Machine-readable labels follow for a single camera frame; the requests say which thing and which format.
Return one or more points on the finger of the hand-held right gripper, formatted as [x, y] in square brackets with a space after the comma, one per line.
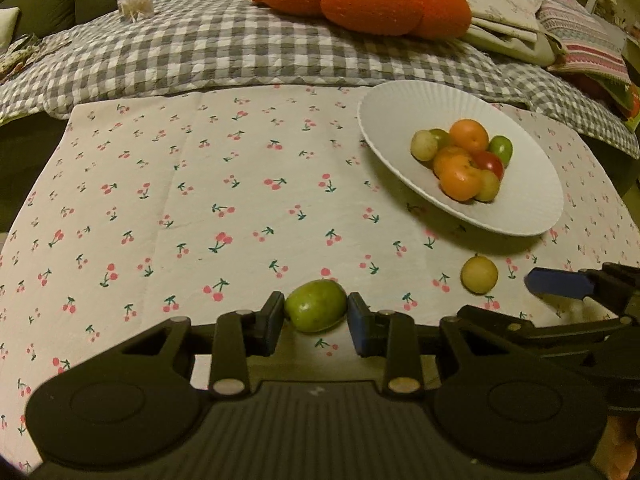
[575, 337]
[560, 282]

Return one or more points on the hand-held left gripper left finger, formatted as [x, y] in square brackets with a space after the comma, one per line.
[272, 327]

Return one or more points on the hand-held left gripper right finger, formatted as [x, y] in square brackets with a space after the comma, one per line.
[359, 327]

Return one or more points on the large green round fruit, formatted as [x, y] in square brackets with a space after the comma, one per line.
[315, 310]

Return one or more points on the pale yellow round fruit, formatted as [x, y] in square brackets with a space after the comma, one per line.
[479, 273]

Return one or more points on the small yellow-green fruit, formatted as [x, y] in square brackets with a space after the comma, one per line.
[491, 187]
[424, 145]

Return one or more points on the red tomato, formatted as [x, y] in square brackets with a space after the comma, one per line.
[491, 162]

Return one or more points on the orange mandarin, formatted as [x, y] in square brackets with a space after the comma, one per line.
[459, 182]
[468, 135]
[445, 157]

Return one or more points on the small green round fruit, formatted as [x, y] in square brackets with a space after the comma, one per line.
[501, 149]

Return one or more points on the olive green tomato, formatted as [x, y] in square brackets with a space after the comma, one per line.
[442, 135]

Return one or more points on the white ribbed plate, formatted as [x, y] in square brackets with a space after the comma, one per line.
[400, 110]

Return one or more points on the cherry print tablecloth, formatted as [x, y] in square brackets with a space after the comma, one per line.
[200, 200]

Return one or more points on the colourful patterned item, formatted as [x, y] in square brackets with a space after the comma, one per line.
[627, 105]

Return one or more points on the pink striped folded blanket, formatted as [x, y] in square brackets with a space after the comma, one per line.
[585, 40]

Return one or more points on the grey checkered blanket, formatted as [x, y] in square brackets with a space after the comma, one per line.
[200, 55]

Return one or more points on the folded beige floral cloth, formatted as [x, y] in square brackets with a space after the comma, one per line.
[505, 5]

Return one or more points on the toothpick holder jar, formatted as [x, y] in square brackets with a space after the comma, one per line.
[135, 2]

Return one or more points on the white floral pillow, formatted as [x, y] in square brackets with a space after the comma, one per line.
[7, 30]

